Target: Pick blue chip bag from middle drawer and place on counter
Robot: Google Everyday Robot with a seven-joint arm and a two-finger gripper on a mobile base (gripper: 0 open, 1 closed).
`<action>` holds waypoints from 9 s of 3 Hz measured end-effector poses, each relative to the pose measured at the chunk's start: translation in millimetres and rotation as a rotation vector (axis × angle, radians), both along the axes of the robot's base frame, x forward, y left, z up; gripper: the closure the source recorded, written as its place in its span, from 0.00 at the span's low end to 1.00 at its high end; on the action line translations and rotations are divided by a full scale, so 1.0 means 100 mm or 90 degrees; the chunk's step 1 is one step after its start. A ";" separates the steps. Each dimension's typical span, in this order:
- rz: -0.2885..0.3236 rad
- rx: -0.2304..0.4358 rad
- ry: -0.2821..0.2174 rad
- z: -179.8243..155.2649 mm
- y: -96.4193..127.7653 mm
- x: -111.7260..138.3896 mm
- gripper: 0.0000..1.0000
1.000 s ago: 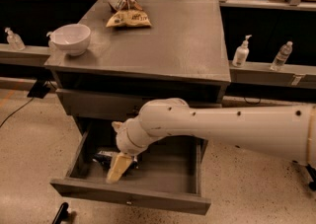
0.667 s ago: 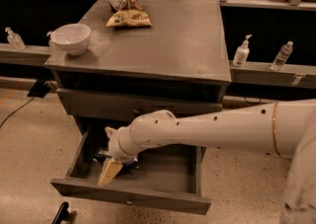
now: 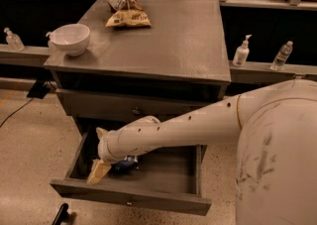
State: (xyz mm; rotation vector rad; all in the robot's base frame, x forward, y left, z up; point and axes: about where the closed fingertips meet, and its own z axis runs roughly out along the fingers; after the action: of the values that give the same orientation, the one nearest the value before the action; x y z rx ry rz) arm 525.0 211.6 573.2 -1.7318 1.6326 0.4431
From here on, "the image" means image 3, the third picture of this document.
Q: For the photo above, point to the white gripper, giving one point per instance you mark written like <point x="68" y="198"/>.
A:
<point x="103" y="150"/>

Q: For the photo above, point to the blue potato chip bag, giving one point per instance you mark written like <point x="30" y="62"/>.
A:
<point x="128" y="162"/>

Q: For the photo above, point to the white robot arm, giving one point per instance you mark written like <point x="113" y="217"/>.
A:
<point x="275" y="130"/>

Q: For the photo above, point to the closed grey top drawer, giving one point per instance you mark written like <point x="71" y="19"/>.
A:
<point x="121" y="107"/>

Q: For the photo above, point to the open grey middle drawer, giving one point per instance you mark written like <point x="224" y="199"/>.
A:
<point x="167" y="179"/>

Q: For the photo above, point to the grey wooden drawer cabinet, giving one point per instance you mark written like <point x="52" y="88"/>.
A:
<point x="182" y="55"/>

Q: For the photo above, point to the yellow chip bag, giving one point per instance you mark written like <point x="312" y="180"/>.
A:
<point x="129" y="18"/>

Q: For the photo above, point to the black power adapter box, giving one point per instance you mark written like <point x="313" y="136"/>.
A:
<point x="39" y="90"/>

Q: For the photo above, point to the small pump bottle behind bowl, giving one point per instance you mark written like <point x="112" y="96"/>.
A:
<point x="51" y="46"/>

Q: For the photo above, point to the white ceramic bowl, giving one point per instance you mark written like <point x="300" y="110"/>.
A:
<point x="71" y="39"/>

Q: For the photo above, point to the clear pump sanitizer bottle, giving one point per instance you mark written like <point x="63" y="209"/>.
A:
<point x="13" y="40"/>

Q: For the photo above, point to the white pump lotion bottle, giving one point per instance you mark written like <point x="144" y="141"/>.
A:
<point x="242" y="53"/>

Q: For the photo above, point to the clear plastic water bottle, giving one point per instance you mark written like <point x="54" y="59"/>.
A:
<point x="282" y="56"/>

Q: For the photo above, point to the black handle at bottom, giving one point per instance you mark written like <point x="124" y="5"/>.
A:
<point x="62" y="215"/>

